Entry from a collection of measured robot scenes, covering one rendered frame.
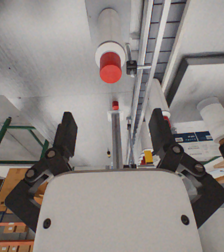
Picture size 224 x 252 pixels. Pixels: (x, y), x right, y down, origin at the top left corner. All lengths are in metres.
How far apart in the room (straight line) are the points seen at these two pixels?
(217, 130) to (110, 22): 0.53
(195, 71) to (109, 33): 0.40
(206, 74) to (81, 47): 0.45
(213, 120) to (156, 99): 0.29
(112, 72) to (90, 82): 0.39
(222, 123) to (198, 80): 0.19
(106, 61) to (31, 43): 0.39
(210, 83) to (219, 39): 0.15
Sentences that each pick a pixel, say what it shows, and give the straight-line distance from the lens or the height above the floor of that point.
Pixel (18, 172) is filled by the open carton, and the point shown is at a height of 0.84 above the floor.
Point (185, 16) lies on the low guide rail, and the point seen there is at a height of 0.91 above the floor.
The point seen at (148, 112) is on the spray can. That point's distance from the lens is 0.56.
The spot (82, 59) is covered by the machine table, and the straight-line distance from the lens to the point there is 0.54.
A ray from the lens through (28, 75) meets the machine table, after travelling 0.65.
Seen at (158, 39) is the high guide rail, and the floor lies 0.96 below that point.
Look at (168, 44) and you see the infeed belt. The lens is 0.49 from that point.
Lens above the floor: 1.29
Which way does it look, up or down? 34 degrees down
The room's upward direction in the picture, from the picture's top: 178 degrees clockwise
